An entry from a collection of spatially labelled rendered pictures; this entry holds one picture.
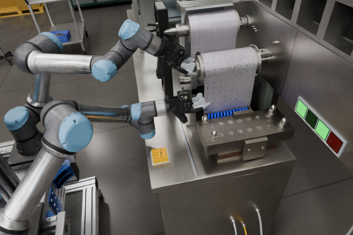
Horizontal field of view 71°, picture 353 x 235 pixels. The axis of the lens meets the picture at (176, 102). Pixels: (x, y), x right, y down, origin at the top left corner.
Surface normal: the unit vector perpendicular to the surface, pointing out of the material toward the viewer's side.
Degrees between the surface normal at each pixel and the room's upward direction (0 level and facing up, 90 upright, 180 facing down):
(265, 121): 0
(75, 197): 0
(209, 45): 92
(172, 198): 90
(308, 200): 0
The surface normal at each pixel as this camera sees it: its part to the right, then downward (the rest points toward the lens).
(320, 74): -0.98, 0.16
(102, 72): -0.26, 0.60
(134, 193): -0.05, -0.79
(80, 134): 0.79, 0.27
